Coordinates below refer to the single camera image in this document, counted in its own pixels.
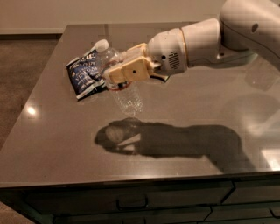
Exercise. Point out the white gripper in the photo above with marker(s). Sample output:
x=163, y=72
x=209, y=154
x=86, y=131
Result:
x=166, y=53

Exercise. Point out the clear plastic water bottle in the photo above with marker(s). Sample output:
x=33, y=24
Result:
x=125, y=94

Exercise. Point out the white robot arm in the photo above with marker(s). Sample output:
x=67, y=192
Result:
x=245, y=29

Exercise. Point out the yellow sponge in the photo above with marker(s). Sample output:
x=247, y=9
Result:
x=160, y=77

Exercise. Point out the blue chip bag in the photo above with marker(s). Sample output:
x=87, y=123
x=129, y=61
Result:
x=84, y=75

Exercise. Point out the dark right drawer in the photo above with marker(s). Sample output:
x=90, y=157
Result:
x=254, y=192

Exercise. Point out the dark drawer with handle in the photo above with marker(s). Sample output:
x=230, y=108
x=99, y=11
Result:
x=128, y=198

